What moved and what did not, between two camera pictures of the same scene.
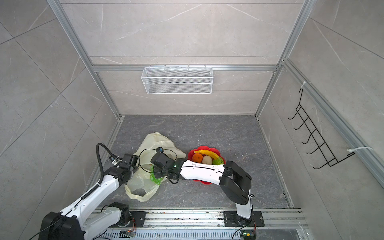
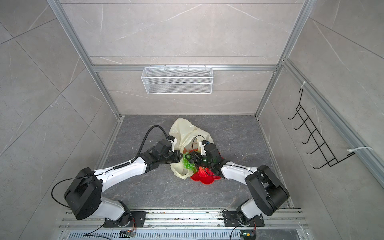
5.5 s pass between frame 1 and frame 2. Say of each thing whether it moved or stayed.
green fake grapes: moved
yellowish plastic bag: moved
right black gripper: moved
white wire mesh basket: stayed
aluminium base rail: stayed
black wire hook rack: stayed
